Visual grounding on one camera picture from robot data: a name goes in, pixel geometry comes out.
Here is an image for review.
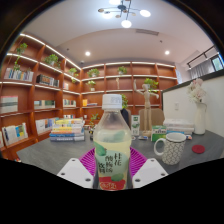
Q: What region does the green white drink carton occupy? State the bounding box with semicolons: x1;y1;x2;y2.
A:
130;114;141;136

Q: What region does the pink white flower bouquet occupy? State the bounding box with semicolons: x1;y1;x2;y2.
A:
186;78;208;104

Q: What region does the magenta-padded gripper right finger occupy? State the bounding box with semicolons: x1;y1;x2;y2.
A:
128;147;169;189

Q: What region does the orange wooden shelf unit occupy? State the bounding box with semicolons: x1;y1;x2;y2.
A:
0;32;179;158

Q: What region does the white book stack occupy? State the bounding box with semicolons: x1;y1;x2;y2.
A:
163;118;195;135

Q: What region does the round-bulb ceiling chandelier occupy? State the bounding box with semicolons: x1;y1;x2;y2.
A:
97;0;152;29

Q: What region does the black track light rail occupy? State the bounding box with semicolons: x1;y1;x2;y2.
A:
186;44;218;69

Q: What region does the dark chair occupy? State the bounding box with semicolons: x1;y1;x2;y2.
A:
120;108;132;129

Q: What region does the grey curtain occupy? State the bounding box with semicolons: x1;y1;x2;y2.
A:
189;59;214;80

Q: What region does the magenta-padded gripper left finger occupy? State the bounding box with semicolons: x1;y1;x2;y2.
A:
56;147;100;190

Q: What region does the wooden artist mannequin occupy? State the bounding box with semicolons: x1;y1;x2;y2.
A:
133;79;160;137

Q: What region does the flat round red coaster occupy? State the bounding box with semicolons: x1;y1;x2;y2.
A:
191;144;206;155

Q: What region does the window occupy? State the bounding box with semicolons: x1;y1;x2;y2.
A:
210;53;224;72

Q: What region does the green white box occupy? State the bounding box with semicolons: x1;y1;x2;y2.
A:
150;125;168;143

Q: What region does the white patterned mug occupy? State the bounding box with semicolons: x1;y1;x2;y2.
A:
153;132;187;166

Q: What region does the clear yellow drink bottle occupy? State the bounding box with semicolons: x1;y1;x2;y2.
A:
92;93;133;192

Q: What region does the colourful book stack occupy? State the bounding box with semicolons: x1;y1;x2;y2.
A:
49;117;86;142

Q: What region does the beige chair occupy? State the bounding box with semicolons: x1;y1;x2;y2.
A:
138;107;165;132

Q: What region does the ceiling air vent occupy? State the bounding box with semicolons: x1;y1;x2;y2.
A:
134;28;160;37

